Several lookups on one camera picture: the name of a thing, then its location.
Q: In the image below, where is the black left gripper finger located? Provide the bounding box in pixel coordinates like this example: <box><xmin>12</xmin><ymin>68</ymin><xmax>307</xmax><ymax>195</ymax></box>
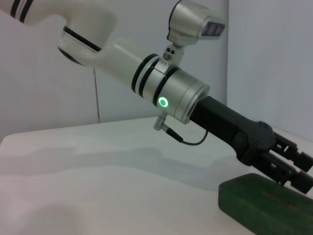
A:
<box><xmin>254</xmin><ymin>150</ymin><xmax>313</xmax><ymax>194</ymax></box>
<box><xmin>271</xmin><ymin>133</ymin><xmax>313</xmax><ymax>172</ymax></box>

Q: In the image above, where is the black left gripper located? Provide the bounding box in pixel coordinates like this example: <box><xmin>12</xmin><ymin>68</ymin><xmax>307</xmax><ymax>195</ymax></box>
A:
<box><xmin>189</xmin><ymin>95</ymin><xmax>276</xmax><ymax>167</ymax></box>

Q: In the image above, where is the green glasses case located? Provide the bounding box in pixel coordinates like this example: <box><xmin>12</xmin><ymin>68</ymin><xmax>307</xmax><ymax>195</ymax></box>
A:
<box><xmin>218</xmin><ymin>173</ymin><xmax>313</xmax><ymax>235</ymax></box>

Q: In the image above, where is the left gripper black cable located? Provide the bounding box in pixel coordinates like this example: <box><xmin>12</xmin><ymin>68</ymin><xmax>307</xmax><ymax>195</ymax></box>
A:
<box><xmin>153</xmin><ymin>115</ymin><xmax>209</xmax><ymax>145</ymax></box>

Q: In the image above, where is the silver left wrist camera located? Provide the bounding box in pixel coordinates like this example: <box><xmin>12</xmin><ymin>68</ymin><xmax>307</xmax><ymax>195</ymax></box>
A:
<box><xmin>160</xmin><ymin>0</ymin><xmax>226</xmax><ymax>73</ymax></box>

